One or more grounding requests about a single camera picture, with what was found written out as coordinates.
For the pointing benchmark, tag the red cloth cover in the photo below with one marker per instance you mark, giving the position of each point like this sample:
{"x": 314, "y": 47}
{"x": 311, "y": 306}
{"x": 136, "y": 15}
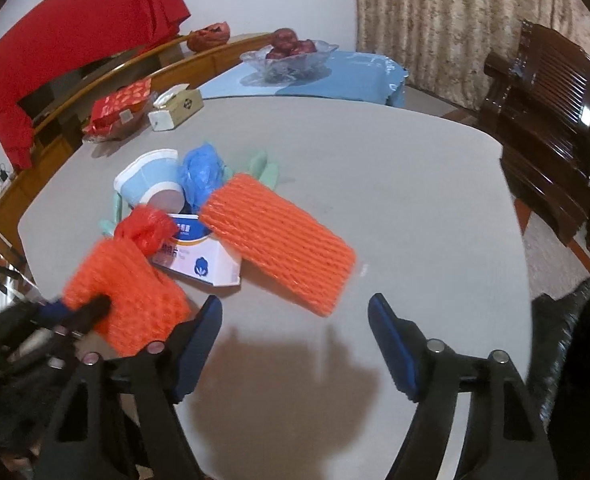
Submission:
{"x": 58, "y": 36}

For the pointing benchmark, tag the beige patterned curtain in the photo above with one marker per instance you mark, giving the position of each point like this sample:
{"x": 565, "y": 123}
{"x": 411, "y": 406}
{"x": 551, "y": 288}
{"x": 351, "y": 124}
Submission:
{"x": 444, "y": 43}

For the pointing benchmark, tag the glass fruit bowl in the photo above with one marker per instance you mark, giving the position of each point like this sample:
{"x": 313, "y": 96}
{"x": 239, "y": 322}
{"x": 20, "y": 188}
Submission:
{"x": 304, "y": 66}

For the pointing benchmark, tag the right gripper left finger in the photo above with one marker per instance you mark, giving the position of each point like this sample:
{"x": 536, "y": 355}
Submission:
{"x": 117, "y": 416}

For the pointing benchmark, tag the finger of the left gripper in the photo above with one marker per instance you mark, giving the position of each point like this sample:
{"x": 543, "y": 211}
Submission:
{"x": 92, "y": 309}

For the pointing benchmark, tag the red apples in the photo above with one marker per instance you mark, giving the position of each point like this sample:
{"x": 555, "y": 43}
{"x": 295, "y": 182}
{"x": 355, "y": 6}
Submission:
{"x": 285, "y": 43}

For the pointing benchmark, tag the red plastic bag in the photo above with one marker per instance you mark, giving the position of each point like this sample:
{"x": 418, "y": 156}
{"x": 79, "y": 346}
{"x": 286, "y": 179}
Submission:
{"x": 146, "y": 227}

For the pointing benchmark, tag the dark wooden armchair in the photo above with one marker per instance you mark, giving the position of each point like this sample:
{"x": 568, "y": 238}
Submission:
{"x": 538, "y": 108}

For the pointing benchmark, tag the white blue cardboard box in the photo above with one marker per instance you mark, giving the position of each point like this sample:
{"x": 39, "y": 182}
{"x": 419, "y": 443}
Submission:
{"x": 196, "y": 253}

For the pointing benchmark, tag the blue plastic bag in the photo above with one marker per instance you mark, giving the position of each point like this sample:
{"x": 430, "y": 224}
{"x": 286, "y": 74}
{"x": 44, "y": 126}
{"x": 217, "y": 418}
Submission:
{"x": 201, "y": 172}

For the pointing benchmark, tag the tissue box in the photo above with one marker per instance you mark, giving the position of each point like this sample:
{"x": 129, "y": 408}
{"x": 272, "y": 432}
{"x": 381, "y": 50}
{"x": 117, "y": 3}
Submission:
{"x": 173, "y": 107}

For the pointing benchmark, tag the glass plate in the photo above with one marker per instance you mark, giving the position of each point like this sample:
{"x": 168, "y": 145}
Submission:
{"x": 125, "y": 125}

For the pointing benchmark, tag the blue white paper cup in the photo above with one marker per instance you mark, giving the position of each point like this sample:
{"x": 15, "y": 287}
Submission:
{"x": 153, "y": 179}

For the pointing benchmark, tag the red snack bag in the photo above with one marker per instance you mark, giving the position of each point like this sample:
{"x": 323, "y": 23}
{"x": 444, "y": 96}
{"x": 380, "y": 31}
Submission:
{"x": 105, "y": 110}

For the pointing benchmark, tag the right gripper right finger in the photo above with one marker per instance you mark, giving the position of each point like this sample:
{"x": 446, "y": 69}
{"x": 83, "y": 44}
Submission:
{"x": 504, "y": 437}

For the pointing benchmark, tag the orange foam net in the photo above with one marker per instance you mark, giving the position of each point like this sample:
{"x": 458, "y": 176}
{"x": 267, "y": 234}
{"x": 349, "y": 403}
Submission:
{"x": 145, "y": 304}
{"x": 281, "y": 240}

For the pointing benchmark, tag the orange red bag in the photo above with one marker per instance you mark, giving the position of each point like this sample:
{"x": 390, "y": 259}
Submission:
{"x": 209, "y": 37}

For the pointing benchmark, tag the light blue tablecloth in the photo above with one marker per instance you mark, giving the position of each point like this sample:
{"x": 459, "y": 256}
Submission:
{"x": 349, "y": 76}

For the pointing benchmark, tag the wooden tv cabinet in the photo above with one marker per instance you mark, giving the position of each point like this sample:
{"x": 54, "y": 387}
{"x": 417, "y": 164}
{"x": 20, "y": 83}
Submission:
{"x": 59, "y": 129}

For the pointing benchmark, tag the black trash bin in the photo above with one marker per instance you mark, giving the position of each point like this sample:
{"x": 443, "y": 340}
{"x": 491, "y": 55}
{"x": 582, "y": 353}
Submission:
{"x": 559, "y": 377}

